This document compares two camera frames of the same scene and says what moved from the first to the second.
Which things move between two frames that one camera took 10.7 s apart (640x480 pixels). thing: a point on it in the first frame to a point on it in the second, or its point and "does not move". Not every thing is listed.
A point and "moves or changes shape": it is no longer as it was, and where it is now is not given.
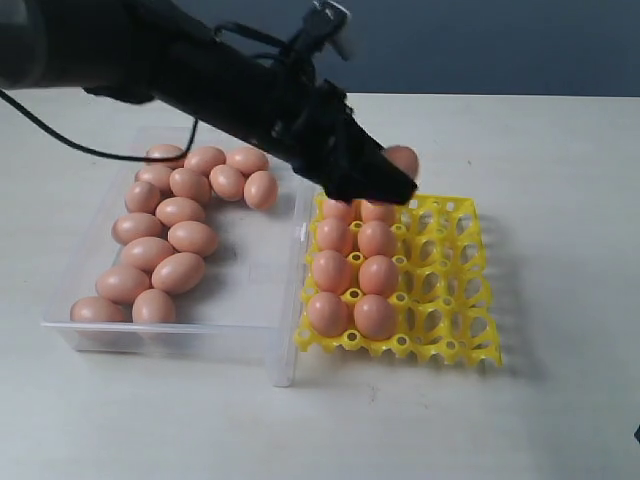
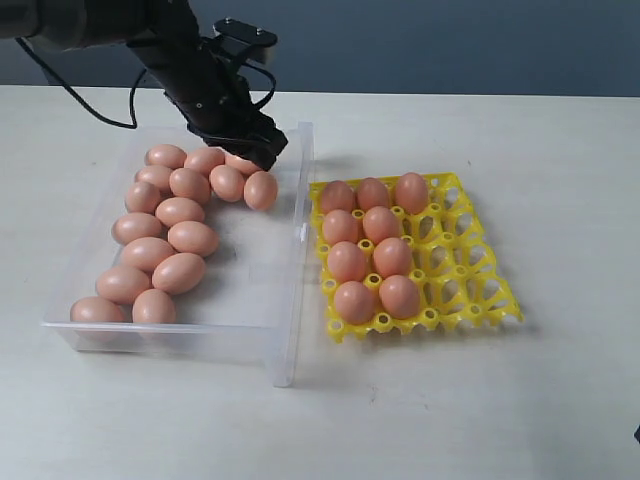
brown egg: (376, 238) to (379, 223)
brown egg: (204, 159) does not move
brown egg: (337, 210) moves or changes shape
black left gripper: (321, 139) to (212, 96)
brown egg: (333, 234) moves or changes shape
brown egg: (405, 158) to (412, 193)
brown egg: (227, 182) does not move
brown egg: (333, 272) to (347, 261)
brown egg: (121, 284) does not move
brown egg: (371, 212) moves or changes shape
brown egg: (327, 314) to (355, 303)
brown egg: (374, 317) to (399, 296)
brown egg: (378, 275) to (393, 256)
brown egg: (260, 190) does not move
